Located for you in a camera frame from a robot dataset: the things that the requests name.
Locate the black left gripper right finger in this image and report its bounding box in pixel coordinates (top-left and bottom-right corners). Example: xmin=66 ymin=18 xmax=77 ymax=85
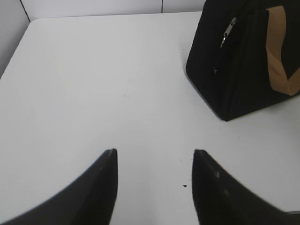
xmin=191 ymin=150 xmax=300 ymax=225

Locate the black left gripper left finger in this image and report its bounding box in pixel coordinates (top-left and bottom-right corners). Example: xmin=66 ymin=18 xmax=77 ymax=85
xmin=6 ymin=149 xmax=118 ymax=225

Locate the black bag with tan handles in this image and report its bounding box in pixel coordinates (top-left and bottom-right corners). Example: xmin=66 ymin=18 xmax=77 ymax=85
xmin=186 ymin=0 xmax=300 ymax=121

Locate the silver zipper pull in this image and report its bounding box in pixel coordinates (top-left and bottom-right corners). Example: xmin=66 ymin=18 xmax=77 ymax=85
xmin=220 ymin=17 xmax=237 ymax=48

